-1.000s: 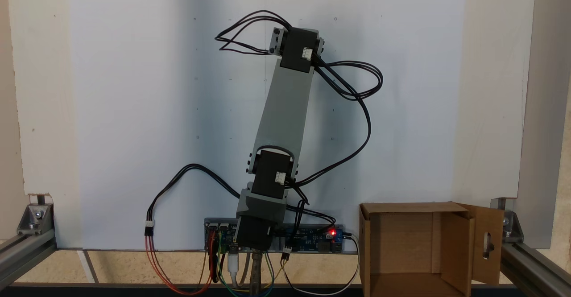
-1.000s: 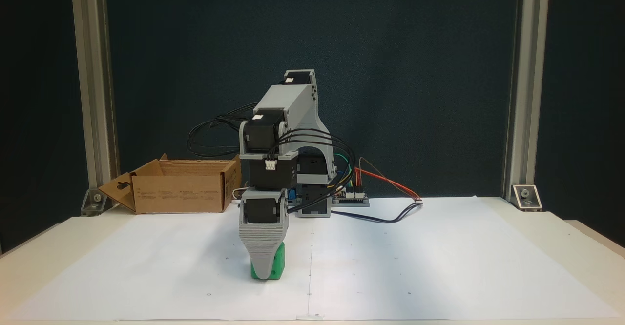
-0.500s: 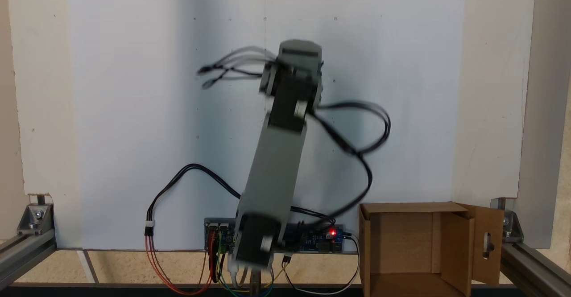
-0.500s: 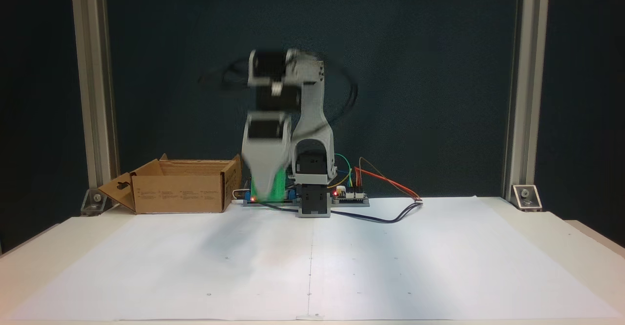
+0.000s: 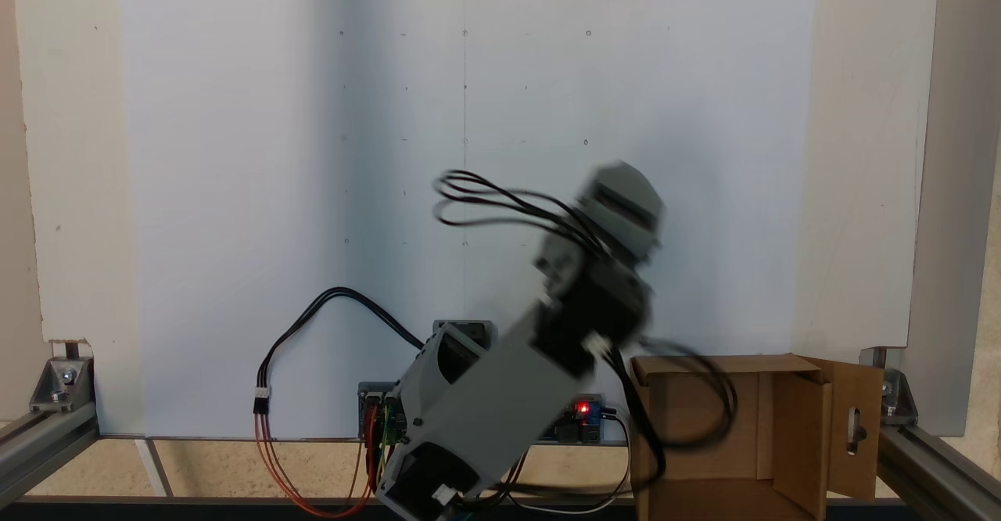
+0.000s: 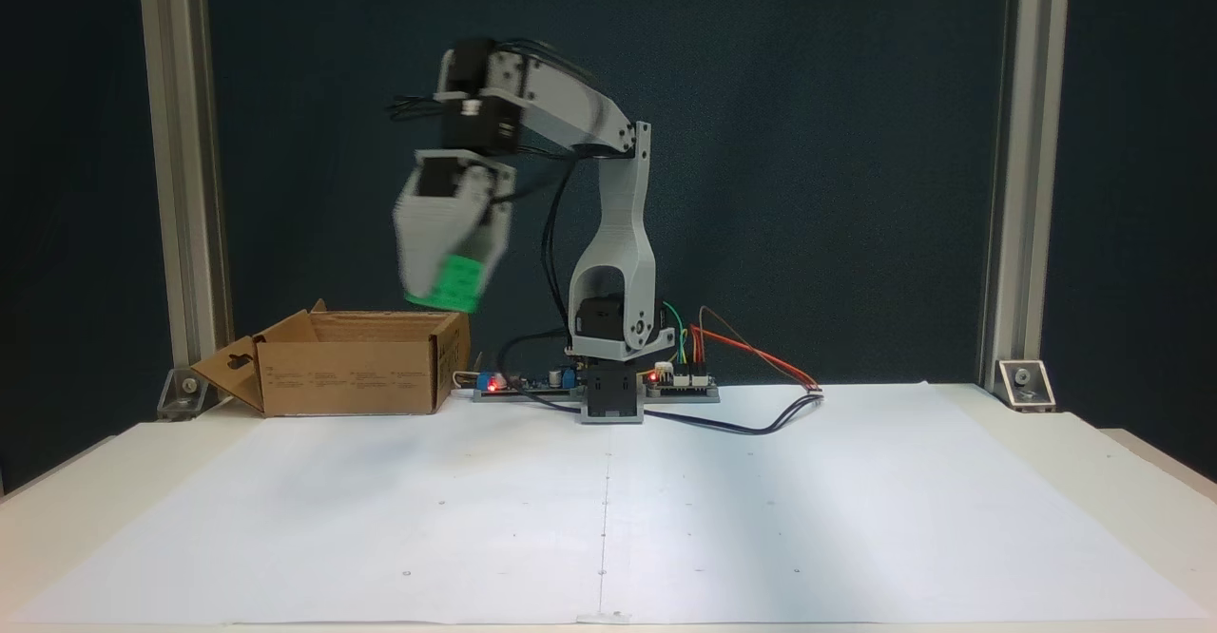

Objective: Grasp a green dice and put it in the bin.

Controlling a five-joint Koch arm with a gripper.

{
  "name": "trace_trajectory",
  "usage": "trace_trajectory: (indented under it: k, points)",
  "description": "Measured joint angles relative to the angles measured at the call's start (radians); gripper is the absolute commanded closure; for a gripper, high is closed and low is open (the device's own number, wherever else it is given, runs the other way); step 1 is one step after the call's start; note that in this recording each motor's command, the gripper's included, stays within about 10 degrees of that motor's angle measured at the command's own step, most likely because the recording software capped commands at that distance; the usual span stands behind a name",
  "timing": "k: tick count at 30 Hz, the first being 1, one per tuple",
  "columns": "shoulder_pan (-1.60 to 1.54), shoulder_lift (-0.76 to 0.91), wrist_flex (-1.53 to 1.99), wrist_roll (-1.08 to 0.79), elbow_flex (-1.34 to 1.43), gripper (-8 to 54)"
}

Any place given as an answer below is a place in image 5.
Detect aluminium frame rail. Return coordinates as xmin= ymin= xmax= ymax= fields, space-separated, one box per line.
xmin=877 ymin=423 xmax=1001 ymax=521
xmin=0 ymin=405 xmax=101 ymax=508

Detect white paper sheet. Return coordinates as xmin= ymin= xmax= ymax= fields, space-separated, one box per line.
xmin=117 ymin=0 xmax=818 ymax=440

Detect thin white cable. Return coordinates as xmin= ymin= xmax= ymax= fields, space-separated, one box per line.
xmin=508 ymin=414 xmax=632 ymax=514

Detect long black table cable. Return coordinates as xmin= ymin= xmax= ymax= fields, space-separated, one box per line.
xmin=253 ymin=286 xmax=427 ymax=417

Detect circuit board with jumper wires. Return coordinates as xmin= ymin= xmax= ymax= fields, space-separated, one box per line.
xmin=358 ymin=383 xmax=411 ymax=444

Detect green jumper wire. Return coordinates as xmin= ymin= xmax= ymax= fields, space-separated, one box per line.
xmin=377 ymin=405 xmax=394 ymax=498

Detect blue circuit board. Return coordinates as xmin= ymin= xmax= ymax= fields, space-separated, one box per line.
xmin=544 ymin=394 xmax=605 ymax=445

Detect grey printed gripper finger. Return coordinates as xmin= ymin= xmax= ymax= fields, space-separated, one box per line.
xmin=585 ymin=160 xmax=666 ymax=226

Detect orange jumper wires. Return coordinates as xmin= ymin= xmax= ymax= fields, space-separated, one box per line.
xmin=254 ymin=410 xmax=382 ymax=519

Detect grey metal corner bracket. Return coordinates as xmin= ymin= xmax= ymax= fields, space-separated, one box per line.
xmin=860 ymin=347 xmax=920 ymax=428
xmin=30 ymin=340 xmax=96 ymax=414

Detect brown cardboard box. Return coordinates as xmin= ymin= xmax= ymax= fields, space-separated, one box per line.
xmin=630 ymin=353 xmax=886 ymax=521

